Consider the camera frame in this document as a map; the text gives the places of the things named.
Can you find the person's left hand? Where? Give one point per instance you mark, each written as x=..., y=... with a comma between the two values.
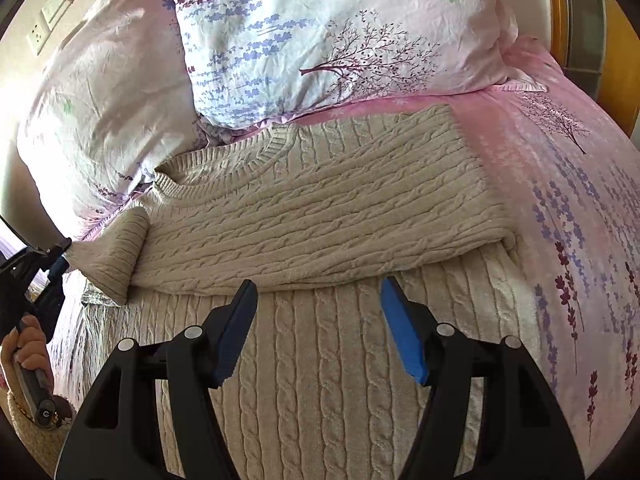
x=27, y=347

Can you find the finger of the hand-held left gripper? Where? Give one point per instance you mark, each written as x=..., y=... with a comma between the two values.
x=47, y=252

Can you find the pale pink floral pillow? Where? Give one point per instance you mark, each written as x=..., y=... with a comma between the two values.
x=105, y=110

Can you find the wooden headboard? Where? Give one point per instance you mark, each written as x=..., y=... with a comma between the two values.
x=592, y=25

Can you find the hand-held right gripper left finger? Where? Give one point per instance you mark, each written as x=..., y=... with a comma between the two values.
x=233, y=330

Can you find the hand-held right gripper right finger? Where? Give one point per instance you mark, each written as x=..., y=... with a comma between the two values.
x=404, y=330

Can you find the pink floral bed sheet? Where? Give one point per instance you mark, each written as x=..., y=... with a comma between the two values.
x=565, y=200

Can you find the floral white pillow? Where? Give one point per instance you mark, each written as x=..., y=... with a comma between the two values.
x=320, y=40

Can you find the white wall socket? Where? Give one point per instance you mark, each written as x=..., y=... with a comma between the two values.
x=39, y=35

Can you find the white wall switch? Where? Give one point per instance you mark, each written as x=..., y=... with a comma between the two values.
x=56, y=2

